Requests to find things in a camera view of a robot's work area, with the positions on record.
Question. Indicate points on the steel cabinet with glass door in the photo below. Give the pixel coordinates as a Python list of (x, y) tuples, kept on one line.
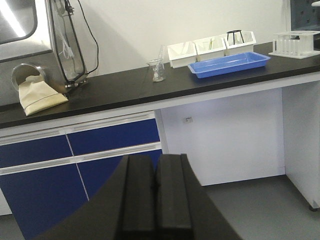
[(38, 36)]

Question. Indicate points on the glass beaker on counter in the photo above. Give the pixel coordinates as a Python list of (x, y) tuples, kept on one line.
[(157, 69)]

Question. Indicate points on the grey blue pegboard drying rack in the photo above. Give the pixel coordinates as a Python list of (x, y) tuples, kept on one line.
[(304, 16)]

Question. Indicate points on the black wire tripod stand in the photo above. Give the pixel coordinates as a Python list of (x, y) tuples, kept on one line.
[(235, 37)]

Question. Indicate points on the blue drawer cabinet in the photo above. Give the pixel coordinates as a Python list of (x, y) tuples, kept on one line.
[(50, 169)]

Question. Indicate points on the left white storage bin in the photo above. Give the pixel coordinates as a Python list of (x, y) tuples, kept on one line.
[(182, 54)]

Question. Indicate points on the steel duct pipe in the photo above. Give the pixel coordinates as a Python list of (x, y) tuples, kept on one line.
[(23, 72)]

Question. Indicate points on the white storage bin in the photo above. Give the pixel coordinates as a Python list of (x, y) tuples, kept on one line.
[(182, 54), (210, 48), (247, 46)]

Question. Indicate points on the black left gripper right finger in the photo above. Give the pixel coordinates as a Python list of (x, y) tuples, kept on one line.
[(184, 211)]

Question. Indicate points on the cream cloth bag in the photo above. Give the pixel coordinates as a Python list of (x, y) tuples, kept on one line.
[(35, 95)]

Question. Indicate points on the blue plastic tray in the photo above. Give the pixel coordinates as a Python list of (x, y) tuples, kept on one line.
[(228, 64)]

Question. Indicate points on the right white storage bin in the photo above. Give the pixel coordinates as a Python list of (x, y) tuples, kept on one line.
[(247, 46)]

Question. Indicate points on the middle white storage bin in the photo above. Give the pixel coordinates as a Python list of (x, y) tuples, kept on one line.
[(210, 48)]

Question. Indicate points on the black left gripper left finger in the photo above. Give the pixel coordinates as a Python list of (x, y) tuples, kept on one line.
[(122, 209)]

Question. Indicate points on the white test tube rack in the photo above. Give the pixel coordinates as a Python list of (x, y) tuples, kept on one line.
[(298, 44)]

